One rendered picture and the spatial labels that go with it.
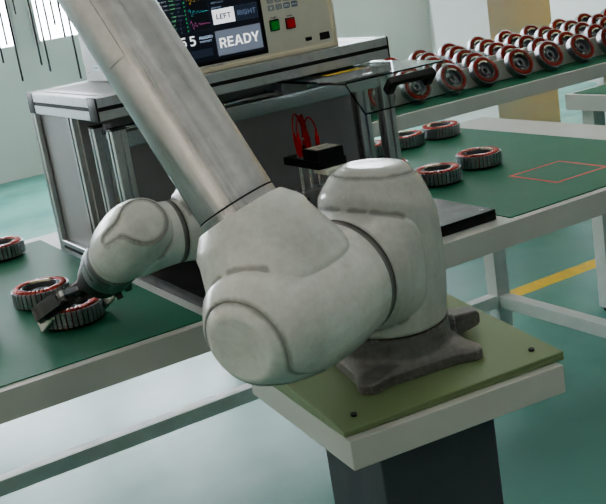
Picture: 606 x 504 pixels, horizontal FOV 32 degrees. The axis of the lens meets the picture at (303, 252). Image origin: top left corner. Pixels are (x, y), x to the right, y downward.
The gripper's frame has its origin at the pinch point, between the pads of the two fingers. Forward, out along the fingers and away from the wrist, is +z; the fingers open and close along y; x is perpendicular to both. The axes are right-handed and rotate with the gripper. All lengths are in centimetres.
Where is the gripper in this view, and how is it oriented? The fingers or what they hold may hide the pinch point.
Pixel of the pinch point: (73, 310)
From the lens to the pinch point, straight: 196.3
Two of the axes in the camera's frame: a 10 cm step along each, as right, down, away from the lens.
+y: -7.9, 2.8, -5.5
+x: 4.3, 8.9, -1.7
